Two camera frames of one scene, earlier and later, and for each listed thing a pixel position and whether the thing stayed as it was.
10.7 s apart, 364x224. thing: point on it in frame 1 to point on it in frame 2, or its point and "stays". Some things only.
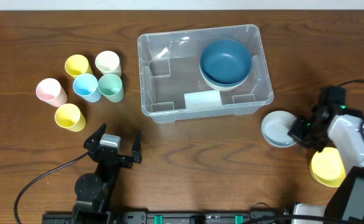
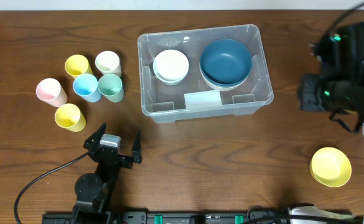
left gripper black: x=135 y=155 stays
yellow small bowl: x=326 y=167 stays
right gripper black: x=295 y=132 to x=316 y=89
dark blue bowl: x=226 y=63 stays
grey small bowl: x=275 y=126 to x=170 y=82
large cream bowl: x=224 y=88 stays
